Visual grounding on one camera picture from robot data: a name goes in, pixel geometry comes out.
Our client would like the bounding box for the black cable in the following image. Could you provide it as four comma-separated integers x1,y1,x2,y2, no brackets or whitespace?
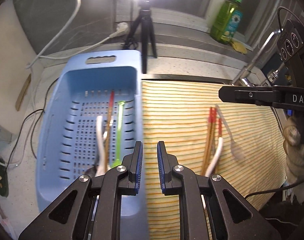
5,78,60,169

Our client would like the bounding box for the red wooden chopstick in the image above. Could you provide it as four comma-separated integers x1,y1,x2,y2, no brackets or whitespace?
201,107,214,176

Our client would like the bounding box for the green plastic spoon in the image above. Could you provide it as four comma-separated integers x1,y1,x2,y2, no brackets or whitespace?
111,101,125,168

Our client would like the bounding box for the white ceramic spoon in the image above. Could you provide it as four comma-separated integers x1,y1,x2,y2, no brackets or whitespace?
96,115,106,177
200,136,224,221

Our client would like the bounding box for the large steel spoon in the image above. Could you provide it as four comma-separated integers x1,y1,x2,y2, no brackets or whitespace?
215,104,245,161

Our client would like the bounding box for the yellow striped cloth mat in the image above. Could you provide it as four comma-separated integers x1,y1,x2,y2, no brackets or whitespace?
142,81,285,239

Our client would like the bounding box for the black camera module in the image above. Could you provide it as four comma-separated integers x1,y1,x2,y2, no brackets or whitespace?
277,19,304,62

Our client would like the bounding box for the white power cable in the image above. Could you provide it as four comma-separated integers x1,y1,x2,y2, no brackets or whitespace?
26,0,130,70

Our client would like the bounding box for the hand in beige knit glove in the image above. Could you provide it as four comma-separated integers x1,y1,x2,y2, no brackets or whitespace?
282,115,304,204

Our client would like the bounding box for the black camera tripod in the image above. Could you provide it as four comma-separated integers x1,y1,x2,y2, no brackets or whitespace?
123,0,157,74

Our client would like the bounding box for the yellow sponge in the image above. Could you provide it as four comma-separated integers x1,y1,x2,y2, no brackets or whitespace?
230,41,247,55

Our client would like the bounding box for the blue plastic basket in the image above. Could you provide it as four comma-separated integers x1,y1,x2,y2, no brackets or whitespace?
36,50,149,239

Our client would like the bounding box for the green dish soap bottle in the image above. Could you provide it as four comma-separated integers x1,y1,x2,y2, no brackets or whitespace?
210,0,243,44

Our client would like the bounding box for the chrome kitchen faucet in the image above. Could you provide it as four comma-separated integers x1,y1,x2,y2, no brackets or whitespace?
230,29,282,87

